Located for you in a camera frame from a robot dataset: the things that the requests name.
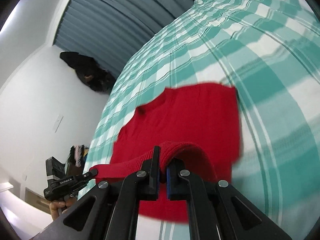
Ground red sweater with white dog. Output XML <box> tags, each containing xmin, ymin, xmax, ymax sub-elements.
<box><xmin>88</xmin><ymin>81</ymin><xmax>245</xmax><ymax>224</ymax></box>

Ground clothes pile on left box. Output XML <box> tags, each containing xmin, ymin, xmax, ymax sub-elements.
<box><xmin>65</xmin><ymin>145</ymin><xmax>89</xmax><ymax>176</ymax></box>

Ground left hand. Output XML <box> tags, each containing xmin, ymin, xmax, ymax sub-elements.
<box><xmin>49</xmin><ymin>197</ymin><xmax>77</xmax><ymax>220</ymax></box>

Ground blue grey curtain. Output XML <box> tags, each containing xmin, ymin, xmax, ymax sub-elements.
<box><xmin>54</xmin><ymin>0</ymin><xmax>193</xmax><ymax>77</ymax></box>

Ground teal white plaid bed cover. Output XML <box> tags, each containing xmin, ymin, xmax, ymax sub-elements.
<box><xmin>85</xmin><ymin>0</ymin><xmax>319</xmax><ymax>239</ymax></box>

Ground white wall switch plate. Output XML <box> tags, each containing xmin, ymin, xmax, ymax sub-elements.
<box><xmin>53</xmin><ymin>114</ymin><xmax>63</xmax><ymax>133</ymax></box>

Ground black clothes hanging on wall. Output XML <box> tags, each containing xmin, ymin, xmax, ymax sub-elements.
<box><xmin>60</xmin><ymin>51</ymin><xmax>116</xmax><ymax>93</ymax></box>

